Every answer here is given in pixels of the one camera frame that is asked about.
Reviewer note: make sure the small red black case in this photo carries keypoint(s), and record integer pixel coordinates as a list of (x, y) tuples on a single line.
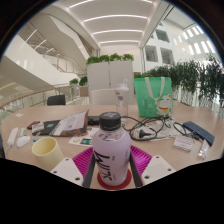
[(32, 125)]

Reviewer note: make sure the white chair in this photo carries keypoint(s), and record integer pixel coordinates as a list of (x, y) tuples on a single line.
[(101, 96)]

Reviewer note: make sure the purple black-capped drink bottle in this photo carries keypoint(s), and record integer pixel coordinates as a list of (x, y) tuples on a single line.
[(111, 155)]

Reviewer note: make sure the clear plastic shaker bottle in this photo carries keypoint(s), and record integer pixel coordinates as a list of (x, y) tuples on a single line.
[(122, 100)]

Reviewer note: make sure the pale yellow mug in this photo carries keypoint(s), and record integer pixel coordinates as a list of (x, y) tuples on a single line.
[(50, 156)]

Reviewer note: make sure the black chair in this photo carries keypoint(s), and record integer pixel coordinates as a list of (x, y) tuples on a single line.
[(56, 100)]

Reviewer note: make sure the hedge row of green plants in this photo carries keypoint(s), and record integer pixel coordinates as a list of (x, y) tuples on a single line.
[(196, 78)]

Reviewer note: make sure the dark blue keyboard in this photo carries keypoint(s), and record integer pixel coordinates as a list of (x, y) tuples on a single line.
[(199, 132)]

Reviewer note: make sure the ceiling light strips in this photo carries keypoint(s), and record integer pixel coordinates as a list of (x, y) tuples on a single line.
[(115, 17)]

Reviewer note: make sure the white cabinet topped with plants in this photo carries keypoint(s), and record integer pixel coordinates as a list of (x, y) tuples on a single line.
[(106, 76)]

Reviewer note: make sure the wood-topped glass railing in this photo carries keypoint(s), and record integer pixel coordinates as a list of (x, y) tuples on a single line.
[(30, 98)]

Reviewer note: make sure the white power strip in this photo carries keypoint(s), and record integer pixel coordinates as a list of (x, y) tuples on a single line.
[(12, 136)]

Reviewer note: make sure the black power adapter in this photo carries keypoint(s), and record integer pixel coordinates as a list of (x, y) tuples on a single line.
[(94, 120)]

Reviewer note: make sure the flat round red coaster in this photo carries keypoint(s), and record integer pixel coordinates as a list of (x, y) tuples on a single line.
[(113, 187)]

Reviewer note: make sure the small teal packet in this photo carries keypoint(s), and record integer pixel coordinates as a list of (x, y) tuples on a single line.
[(36, 140)]

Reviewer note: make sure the potted green plant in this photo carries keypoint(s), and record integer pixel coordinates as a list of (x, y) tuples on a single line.
[(73, 81), (83, 81)]

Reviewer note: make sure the small clear plastic package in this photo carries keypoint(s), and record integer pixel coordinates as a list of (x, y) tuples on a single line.
[(203, 148)]

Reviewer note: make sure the small white box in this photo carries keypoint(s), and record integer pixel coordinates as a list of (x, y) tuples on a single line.
[(183, 142)]

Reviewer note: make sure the small white paper note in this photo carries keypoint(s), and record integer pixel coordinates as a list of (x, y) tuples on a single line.
[(19, 115)]

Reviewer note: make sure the colourful sticker sheet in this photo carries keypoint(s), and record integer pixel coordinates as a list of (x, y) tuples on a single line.
[(81, 140)]

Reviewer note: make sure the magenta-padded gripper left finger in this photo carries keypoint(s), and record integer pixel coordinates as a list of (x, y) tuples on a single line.
[(66, 169)]

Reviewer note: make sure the black folder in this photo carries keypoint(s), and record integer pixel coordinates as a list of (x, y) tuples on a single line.
[(50, 126)]

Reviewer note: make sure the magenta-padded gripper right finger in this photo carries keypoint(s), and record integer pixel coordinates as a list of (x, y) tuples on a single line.
[(157, 168)]

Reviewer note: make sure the white paper card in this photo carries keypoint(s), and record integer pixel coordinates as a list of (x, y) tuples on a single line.
[(38, 127)]

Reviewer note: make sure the small white device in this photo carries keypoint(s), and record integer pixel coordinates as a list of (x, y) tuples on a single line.
[(22, 132)]

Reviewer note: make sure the white computer mouse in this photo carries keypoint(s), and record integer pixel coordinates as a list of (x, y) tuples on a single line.
[(23, 141)]

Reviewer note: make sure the printed paper booklet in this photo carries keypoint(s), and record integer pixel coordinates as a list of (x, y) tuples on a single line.
[(71, 124)]

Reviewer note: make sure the green cat-print tote bag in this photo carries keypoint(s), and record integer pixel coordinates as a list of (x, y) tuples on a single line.
[(146, 103)]

